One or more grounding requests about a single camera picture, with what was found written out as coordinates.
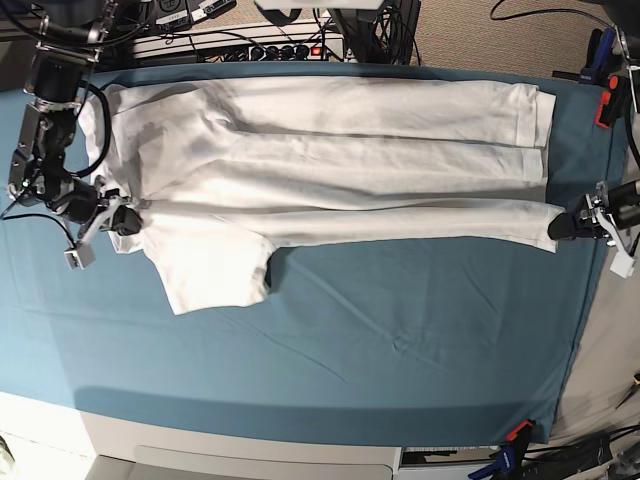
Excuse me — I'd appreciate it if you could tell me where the orange black clamp bottom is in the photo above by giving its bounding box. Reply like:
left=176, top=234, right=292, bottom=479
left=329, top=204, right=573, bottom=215
left=506, top=419, right=536, bottom=442

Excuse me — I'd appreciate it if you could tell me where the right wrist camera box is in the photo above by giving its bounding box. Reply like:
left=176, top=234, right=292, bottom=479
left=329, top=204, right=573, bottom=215
left=64, top=244, right=95, bottom=270

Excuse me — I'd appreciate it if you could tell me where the orange black clamp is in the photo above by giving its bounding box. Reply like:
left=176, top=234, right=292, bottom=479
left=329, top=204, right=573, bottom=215
left=595, top=75, right=631, bottom=129
left=506, top=419, right=536, bottom=442

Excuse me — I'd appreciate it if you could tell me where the blue black clamp top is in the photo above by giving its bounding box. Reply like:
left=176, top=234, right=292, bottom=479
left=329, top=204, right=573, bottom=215
left=551, top=27, right=616, bottom=86

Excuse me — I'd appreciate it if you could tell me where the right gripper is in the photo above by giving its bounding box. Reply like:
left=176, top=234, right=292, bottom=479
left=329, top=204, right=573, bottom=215
left=49, top=177, right=143, bottom=245

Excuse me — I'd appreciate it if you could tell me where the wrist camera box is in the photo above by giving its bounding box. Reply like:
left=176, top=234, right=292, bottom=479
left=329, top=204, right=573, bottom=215
left=609, top=251, right=636, bottom=279
left=64, top=244, right=95, bottom=270

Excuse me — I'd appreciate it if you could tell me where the black power strip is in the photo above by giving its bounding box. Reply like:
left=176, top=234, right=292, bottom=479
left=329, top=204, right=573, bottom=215
left=248, top=43, right=327, bottom=61

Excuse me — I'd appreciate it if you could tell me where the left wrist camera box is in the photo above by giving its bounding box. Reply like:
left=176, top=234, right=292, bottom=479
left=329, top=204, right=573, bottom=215
left=609, top=251, right=636, bottom=279

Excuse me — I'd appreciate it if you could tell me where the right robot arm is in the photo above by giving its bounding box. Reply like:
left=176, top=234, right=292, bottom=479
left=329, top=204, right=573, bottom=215
left=1, top=1, right=156, bottom=247

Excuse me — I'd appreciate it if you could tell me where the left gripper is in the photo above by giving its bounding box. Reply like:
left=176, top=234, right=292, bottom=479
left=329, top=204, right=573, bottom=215
left=547, top=180, right=639, bottom=250

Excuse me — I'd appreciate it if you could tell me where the blue black clamp bottom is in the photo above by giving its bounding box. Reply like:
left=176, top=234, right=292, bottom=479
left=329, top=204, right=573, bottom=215
left=468, top=444, right=526, bottom=480

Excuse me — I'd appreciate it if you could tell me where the orange black clamp top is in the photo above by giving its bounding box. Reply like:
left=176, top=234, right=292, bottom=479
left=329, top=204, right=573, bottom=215
left=595, top=75, right=631, bottom=129

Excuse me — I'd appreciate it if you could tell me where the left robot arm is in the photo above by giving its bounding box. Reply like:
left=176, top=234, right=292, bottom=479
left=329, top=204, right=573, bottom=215
left=548, top=1, right=639, bottom=241

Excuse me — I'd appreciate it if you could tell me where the white cabinet under table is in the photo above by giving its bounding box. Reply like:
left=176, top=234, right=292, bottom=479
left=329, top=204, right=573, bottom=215
left=81, top=412, right=401, bottom=479

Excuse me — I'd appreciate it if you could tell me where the white T-shirt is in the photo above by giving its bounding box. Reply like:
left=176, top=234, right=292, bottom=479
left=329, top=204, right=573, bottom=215
left=79, top=76, right=560, bottom=315

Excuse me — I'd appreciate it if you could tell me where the blue black clamp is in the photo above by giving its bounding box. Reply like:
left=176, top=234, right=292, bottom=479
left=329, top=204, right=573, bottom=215
left=551, top=27, right=616, bottom=86
left=468, top=444, right=526, bottom=480

